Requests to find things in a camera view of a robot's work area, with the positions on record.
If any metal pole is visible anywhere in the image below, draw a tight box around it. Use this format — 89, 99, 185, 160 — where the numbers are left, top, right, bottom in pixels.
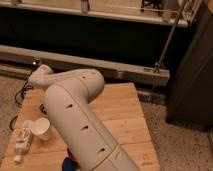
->
154, 0, 187, 73

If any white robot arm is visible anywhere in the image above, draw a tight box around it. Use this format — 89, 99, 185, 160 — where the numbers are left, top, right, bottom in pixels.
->
29, 64, 139, 171

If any black cable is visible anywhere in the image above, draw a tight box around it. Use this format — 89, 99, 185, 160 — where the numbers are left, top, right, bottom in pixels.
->
9, 59, 43, 132

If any blue round object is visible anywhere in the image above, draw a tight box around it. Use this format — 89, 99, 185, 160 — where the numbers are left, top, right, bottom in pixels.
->
62, 157, 77, 171

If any grey metal rail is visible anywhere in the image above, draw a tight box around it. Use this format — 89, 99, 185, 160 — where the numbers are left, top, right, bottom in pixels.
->
0, 45, 170, 87

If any white paper cup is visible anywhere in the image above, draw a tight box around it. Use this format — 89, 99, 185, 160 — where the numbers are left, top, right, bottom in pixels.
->
23, 117, 52, 141

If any white plastic bottle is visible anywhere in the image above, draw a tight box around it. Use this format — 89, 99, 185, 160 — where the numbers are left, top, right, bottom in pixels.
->
14, 128, 33, 164

